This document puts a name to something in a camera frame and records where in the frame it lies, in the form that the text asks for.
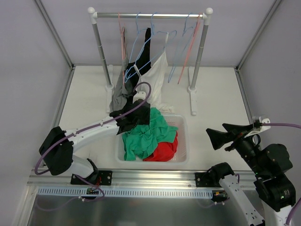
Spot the green tank top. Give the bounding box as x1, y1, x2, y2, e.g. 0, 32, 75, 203
121, 107, 178, 161

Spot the red tank top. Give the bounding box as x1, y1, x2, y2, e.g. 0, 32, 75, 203
143, 132, 178, 162

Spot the pink wire hanger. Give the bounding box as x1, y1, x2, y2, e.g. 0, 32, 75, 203
118, 13, 127, 84
177, 13, 203, 85

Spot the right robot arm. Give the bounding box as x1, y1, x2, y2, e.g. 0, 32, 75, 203
205, 119, 301, 226

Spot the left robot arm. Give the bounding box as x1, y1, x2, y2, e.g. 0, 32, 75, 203
39, 100, 151, 185

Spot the grey tank top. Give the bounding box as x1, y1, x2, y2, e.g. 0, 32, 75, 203
110, 57, 133, 112

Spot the white tank top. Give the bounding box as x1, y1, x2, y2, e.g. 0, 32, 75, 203
139, 33, 174, 113

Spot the black tank top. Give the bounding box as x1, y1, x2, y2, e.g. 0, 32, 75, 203
122, 28, 151, 105

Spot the white plastic basket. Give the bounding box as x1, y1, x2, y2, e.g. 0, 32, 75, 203
115, 113, 190, 170

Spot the white and silver clothes rack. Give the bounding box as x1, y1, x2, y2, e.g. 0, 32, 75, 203
87, 7, 213, 116

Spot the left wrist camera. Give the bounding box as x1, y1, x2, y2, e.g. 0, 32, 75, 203
133, 91, 148, 104

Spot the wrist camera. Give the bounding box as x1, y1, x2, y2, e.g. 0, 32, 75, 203
133, 91, 148, 104
245, 116, 271, 137

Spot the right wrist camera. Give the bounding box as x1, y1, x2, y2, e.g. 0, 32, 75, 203
245, 116, 271, 137

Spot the white slotted cable duct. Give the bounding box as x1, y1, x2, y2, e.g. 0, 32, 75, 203
37, 186, 213, 199

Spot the aluminium mounting rail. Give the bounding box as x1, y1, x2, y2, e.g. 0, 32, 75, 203
27, 167, 259, 189

